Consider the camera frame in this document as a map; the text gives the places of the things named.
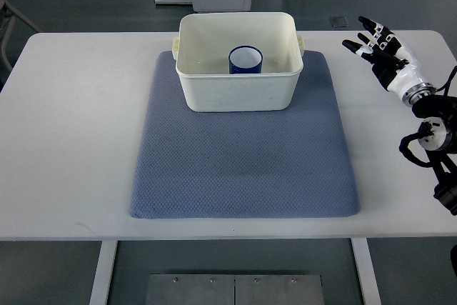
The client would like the metal floor plate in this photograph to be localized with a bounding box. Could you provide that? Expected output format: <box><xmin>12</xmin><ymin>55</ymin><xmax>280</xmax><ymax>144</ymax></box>
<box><xmin>146</xmin><ymin>274</ymin><xmax>324</xmax><ymax>304</ymax></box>

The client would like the white chair frame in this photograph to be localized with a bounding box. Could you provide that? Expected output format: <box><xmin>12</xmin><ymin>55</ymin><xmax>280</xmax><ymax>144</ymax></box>
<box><xmin>1</xmin><ymin>0</ymin><xmax>44</xmax><ymax>72</ymax></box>

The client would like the right table leg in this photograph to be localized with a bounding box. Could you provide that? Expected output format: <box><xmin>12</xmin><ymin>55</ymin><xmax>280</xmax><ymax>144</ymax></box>
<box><xmin>351</xmin><ymin>238</ymin><xmax>381</xmax><ymax>305</ymax></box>

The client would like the left table leg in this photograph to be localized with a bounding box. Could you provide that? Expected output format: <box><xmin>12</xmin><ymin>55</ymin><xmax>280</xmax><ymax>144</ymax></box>
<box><xmin>89</xmin><ymin>240</ymin><xmax>118</xmax><ymax>305</ymax></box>

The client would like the blue enamel cup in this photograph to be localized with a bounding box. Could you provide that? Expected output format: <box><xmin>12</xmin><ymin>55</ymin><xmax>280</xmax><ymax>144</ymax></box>
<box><xmin>228</xmin><ymin>45</ymin><xmax>263</xmax><ymax>74</ymax></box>

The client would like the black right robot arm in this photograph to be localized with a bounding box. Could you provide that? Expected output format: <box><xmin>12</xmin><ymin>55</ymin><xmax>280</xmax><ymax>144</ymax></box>
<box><xmin>399</xmin><ymin>69</ymin><xmax>456</xmax><ymax>215</ymax></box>

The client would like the blue quilted mat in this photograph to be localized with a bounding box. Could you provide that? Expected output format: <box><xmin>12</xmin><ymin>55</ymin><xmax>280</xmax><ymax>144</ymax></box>
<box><xmin>129</xmin><ymin>51</ymin><xmax>360</xmax><ymax>219</ymax></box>

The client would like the table leg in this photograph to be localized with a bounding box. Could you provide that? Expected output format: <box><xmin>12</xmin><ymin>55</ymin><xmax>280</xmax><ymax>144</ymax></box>
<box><xmin>351</xmin><ymin>238</ymin><xmax>381</xmax><ymax>305</ymax></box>
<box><xmin>89</xmin><ymin>240</ymin><xmax>118</xmax><ymax>305</ymax></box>

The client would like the small grey floor hatch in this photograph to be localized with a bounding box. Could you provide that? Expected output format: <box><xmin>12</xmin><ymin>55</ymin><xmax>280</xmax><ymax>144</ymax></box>
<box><xmin>328</xmin><ymin>16</ymin><xmax>349</xmax><ymax>29</ymax></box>

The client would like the cream plastic box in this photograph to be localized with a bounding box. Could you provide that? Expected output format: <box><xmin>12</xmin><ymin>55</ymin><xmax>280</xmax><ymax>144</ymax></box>
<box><xmin>172</xmin><ymin>12</ymin><xmax>304</xmax><ymax>112</ymax></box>

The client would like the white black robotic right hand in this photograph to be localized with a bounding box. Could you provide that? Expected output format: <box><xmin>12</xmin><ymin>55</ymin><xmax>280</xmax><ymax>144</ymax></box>
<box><xmin>342</xmin><ymin>16</ymin><xmax>436</xmax><ymax>107</ymax></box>

